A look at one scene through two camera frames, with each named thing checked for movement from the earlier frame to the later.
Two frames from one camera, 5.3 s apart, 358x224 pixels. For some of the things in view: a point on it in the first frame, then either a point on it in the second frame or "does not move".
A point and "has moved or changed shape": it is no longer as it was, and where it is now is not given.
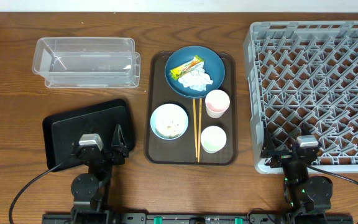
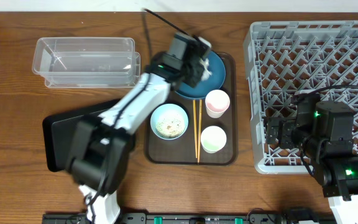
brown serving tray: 185,130 does not move
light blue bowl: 169,121 does not move
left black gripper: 120,150 → 195,79
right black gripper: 281,157 → 286,126
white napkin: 197,79 has moved or changed shape
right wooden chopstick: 199,129 does not move
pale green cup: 213,138 does not move
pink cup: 217,101 does not move
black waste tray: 61,131 does not move
